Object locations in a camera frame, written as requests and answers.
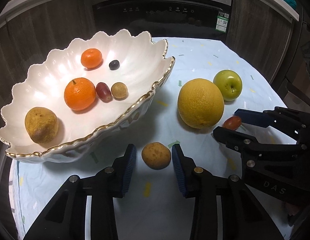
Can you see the light blue patterned tablecloth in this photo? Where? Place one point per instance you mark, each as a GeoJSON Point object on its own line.
{"type": "Point", "coordinates": [153, 208]}

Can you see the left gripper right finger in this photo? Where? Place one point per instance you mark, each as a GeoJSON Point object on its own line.
{"type": "Point", "coordinates": [225, 208]}

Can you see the green apple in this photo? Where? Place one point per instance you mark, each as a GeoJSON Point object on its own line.
{"type": "Point", "coordinates": [229, 83]}

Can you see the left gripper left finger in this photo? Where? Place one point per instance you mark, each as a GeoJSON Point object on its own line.
{"type": "Point", "coordinates": [65, 214]}

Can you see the yellow grapefruit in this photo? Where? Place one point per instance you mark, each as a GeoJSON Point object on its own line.
{"type": "Point", "coordinates": [200, 103]}

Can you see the built-in black dishwasher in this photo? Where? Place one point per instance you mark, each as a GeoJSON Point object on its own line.
{"type": "Point", "coordinates": [205, 19]}

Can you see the red grape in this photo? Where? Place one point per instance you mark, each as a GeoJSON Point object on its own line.
{"type": "Point", "coordinates": [103, 92]}
{"type": "Point", "coordinates": [232, 123]}

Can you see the brown longan fruit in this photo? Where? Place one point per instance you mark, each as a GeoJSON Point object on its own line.
{"type": "Point", "coordinates": [156, 156]}
{"type": "Point", "coordinates": [119, 91]}

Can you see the white scalloped ceramic bowl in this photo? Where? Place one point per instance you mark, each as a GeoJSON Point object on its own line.
{"type": "Point", "coordinates": [144, 68]}

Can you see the yellow-brown mango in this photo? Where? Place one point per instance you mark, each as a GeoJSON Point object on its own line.
{"type": "Point", "coordinates": [41, 125]}

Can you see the orange mandarin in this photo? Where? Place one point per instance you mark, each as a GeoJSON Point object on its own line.
{"type": "Point", "coordinates": [91, 58]}
{"type": "Point", "coordinates": [79, 94]}

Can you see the dark blueberry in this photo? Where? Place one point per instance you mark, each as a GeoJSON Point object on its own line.
{"type": "Point", "coordinates": [114, 65]}

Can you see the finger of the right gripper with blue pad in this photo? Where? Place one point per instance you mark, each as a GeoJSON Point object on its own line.
{"type": "Point", "coordinates": [234, 140]}
{"type": "Point", "coordinates": [260, 119]}

